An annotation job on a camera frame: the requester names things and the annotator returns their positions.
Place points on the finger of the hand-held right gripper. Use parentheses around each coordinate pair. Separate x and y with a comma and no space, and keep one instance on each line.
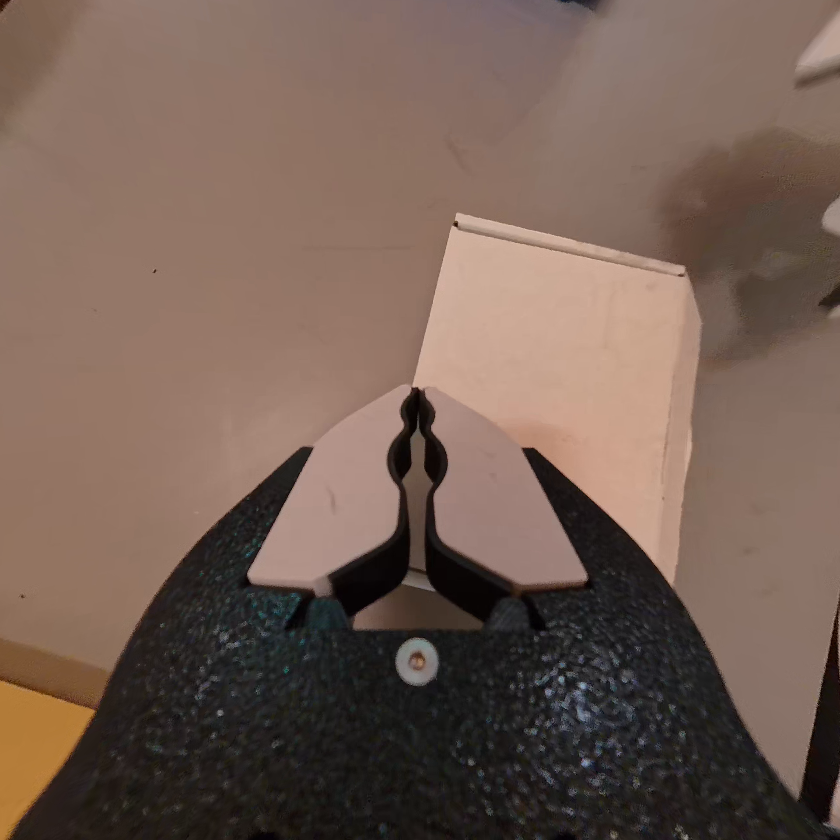
(835,218)
(823,56)

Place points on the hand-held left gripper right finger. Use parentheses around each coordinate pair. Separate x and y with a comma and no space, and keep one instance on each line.
(505,518)

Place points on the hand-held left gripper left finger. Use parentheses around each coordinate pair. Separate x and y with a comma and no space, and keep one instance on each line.
(334,512)

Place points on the white cardboard box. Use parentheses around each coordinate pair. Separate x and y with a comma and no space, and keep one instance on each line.
(558,354)

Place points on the yellow plastic bin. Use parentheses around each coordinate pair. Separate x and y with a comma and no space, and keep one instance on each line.
(39,754)

